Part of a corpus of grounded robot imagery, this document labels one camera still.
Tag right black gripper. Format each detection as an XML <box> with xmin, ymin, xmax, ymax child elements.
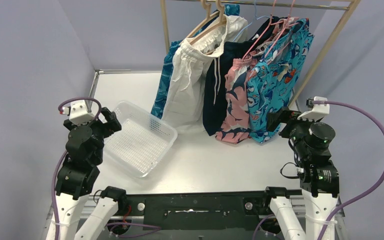
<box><xmin>266</xmin><ymin>105</ymin><xmax>320</xmax><ymax>157</ymax></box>

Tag white plastic basket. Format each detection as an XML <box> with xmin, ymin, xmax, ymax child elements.
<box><xmin>104</xmin><ymin>100</ymin><xmax>178</xmax><ymax>178</ymax></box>

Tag light blue shark shorts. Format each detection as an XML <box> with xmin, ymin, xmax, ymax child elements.
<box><xmin>246</xmin><ymin>17</ymin><xmax>314</xmax><ymax>144</ymax></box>

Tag pink plastic hanger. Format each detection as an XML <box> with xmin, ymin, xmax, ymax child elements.
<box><xmin>264</xmin><ymin>0</ymin><xmax>296</xmax><ymax>58</ymax></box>

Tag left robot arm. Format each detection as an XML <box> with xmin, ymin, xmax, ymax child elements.
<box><xmin>46</xmin><ymin>107</ymin><xmax>129</xmax><ymax>240</ymax></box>

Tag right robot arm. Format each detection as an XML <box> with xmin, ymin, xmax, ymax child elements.
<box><xmin>261</xmin><ymin>105</ymin><xmax>339</xmax><ymax>240</ymax></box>

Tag dark teal patterned shorts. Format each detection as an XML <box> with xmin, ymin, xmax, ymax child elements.
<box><xmin>150</xmin><ymin>4</ymin><xmax>240</xmax><ymax>119</ymax></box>

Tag pink navy floral shorts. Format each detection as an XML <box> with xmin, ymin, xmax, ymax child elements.
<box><xmin>214</xmin><ymin>17</ymin><xmax>300</xmax><ymax>145</ymax></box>

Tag navy blue shorts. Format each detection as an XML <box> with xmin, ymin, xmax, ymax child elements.
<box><xmin>202</xmin><ymin>19</ymin><xmax>275</xmax><ymax>136</ymax></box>

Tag pink hanger of floral shorts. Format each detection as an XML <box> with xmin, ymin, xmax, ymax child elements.
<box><xmin>242</xmin><ymin>0</ymin><xmax>277</xmax><ymax>60</ymax></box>

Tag light blue hanger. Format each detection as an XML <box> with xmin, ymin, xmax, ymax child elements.
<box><xmin>233</xmin><ymin>0</ymin><xmax>271</xmax><ymax>41</ymax></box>

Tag wooden hanger front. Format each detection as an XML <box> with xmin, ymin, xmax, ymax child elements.
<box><xmin>186</xmin><ymin>0</ymin><xmax>227</xmax><ymax>46</ymax></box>

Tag wooden hanger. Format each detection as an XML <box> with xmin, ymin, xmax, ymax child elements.
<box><xmin>185</xmin><ymin>0</ymin><xmax>220</xmax><ymax>39</ymax></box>
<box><xmin>186</xmin><ymin>0</ymin><xmax>227</xmax><ymax>46</ymax></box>

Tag wooden hanger rear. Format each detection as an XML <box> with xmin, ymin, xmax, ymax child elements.
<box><xmin>185</xmin><ymin>0</ymin><xmax>220</xmax><ymax>39</ymax></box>

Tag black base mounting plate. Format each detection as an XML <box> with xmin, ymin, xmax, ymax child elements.
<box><xmin>94</xmin><ymin>190</ymin><xmax>303</xmax><ymax>231</ymax></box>

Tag wooden clothes rack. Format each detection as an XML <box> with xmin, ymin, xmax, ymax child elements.
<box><xmin>159</xmin><ymin>0</ymin><xmax>361</xmax><ymax>108</ymax></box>

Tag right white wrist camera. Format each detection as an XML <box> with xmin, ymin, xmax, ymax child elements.
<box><xmin>297</xmin><ymin>96</ymin><xmax>330</xmax><ymax>121</ymax></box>

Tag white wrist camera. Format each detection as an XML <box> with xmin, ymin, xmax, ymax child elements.
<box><xmin>60</xmin><ymin>100</ymin><xmax>95</xmax><ymax>126</ymax></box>
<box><xmin>297</xmin><ymin>96</ymin><xmax>330</xmax><ymax>121</ymax></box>

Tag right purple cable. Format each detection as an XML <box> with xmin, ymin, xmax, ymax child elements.
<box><xmin>312</xmin><ymin>100</ymin><xmax>384</xmax><ymax>240</ymax></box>

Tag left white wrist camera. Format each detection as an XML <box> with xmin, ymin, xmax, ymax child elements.
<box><xmin>60</xmin><ymin>100</ymin><xmax>95</xmax><ymax>126</ymax></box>

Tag white drawstring shorts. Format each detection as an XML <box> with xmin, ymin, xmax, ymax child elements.
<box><xmin>162</xmin><ymin>14</ymin><xmax>248</xmax><ymax>134</ymax></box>

